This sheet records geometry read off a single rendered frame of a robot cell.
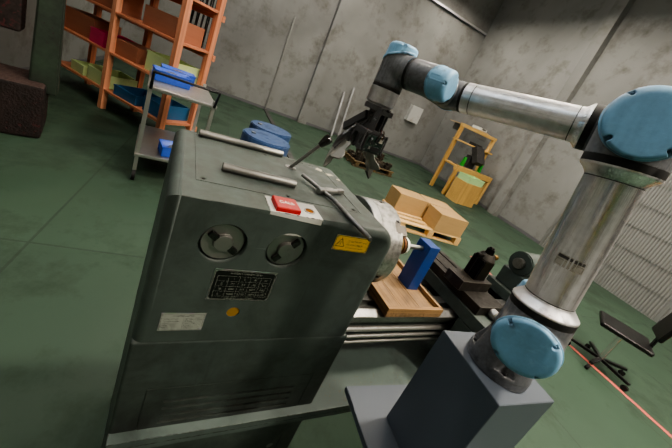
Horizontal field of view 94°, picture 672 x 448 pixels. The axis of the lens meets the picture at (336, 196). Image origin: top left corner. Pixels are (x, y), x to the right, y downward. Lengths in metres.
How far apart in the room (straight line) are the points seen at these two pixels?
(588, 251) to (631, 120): 0.22
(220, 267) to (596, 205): 0.73
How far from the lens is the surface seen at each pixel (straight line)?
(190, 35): 4.76
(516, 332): 0.70
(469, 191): 9.19
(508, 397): 0.90
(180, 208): 0.68
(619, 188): 0.68
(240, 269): 0.78
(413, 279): 1.46
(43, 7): 4.09
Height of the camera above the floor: 1.55
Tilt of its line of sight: 18 degrees down
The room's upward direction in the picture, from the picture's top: 24 degrees clockwise
